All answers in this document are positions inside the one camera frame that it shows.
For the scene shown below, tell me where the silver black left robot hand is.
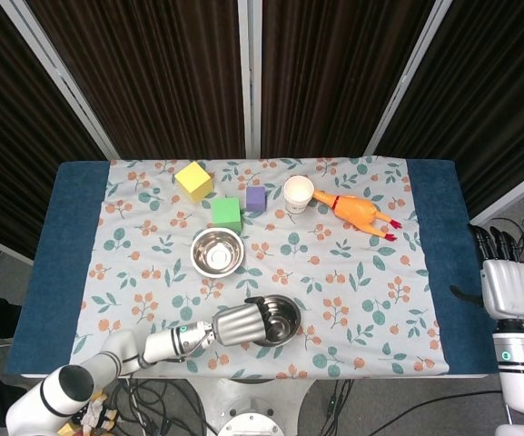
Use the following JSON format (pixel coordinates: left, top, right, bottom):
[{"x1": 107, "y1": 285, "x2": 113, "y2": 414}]
[{"x1": 211, "y1": 297, "x2": 274, "y2": 347}]

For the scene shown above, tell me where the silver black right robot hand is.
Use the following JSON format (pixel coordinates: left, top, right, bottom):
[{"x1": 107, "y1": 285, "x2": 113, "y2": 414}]
[{"x1": 450, "y1": 225, "x2": 524, "y2": 322}]

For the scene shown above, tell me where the metal bowl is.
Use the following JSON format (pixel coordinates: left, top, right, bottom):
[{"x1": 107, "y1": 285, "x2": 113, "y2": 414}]
[
  {"x1": 190, "y1": 227, "x2": 246, "y2": 278},
  {"x1": 245, "y1": 293, "x2": 302, "y2": 349},
  {"x1": 261, "y1": 295, "x2": 301, "y2": 342}
]

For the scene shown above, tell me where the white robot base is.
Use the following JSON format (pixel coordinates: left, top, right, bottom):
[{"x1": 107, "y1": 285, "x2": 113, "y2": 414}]
[{"x1": 188, "y1": 376, "x2": 317, "y2": 436}]

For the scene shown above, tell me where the floral tablecloth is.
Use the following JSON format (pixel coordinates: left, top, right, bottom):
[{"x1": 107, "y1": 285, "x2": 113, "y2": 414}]
[{"x1": 67, "y1": 156, "x2": 450, "y2": 381}]

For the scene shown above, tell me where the green cube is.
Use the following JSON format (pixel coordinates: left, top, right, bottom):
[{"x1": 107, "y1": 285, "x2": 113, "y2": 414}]
[{"x1": 211, "y1": 196, "x2": 245, "y2": 234}]

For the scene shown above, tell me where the purple cube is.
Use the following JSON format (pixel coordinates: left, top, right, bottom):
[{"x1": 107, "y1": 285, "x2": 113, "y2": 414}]
[{"x1": 245, "y1": 185, "x2": 268, "y2": 213}]

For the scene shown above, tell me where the white paper cup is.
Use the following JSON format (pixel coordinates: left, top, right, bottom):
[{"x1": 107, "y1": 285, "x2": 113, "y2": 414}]
[{"x1": 282, "y1": 175, "x2": 315, "y2": 214}]

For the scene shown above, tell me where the yellow cube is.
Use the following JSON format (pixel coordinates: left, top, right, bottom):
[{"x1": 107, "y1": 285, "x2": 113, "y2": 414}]
[{"x1": 173, "y1": 161, "x2": 215, "y2": 204}]

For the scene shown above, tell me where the orange rubber chicken toy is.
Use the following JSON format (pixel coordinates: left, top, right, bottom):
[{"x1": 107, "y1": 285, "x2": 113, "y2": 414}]
[{"x1": 311, "y1": 189, "x2": 399, "y2": 243}]

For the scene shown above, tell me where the blue table cover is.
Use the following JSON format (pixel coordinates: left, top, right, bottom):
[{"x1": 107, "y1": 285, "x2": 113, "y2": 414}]
[{"x1": 5, "y1": 158, "x2": 501, "y2": 378}]

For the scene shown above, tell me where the dark pleated partition panel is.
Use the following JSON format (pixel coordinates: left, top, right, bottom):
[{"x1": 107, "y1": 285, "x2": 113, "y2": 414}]
[
  {"x1": 25, "y1": 0, "x2": 247, "y2": 160},
  {"x1": 260, "y1": 0, "x2": 436, "y2": 160},
  {"x1": 0, "y1": 0, "x2": 108, "y2": 260},
  {"x1": 377, "y1": 0, "x2": 524, "y2": 219}
]

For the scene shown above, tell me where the white partition frame bar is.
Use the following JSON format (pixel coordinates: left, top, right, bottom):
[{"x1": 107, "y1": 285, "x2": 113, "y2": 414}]
[
  {"x1": 470, "y1": 171, "x2": 524, "y2": 228},
  {"x1": 0, "y1": 228, "x2": 35, "y2": 266}
]

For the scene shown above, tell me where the white partition frame post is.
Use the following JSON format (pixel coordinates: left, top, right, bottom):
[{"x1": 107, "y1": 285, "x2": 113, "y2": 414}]
[
  {"x1": 363, "y1": 0, "x2": 454, "y2": 158},
  {"x1": 0, "y1": 0, "x2": 121, "y2": 161},
  {"x1": 236, "y1": 0, "x2": 263, "y2": 159}
]

